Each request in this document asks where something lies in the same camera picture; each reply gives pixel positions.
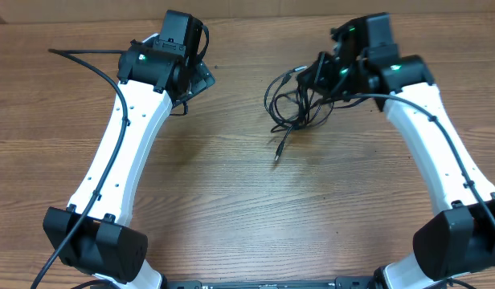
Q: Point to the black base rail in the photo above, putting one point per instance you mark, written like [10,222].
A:
[349,282]

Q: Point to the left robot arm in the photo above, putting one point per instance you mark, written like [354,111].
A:
[93,233]

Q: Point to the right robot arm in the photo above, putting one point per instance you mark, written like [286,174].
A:
[460,238]

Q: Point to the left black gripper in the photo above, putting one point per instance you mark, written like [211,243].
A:
[202,79]

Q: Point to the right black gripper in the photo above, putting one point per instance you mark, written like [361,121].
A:
[315,79]

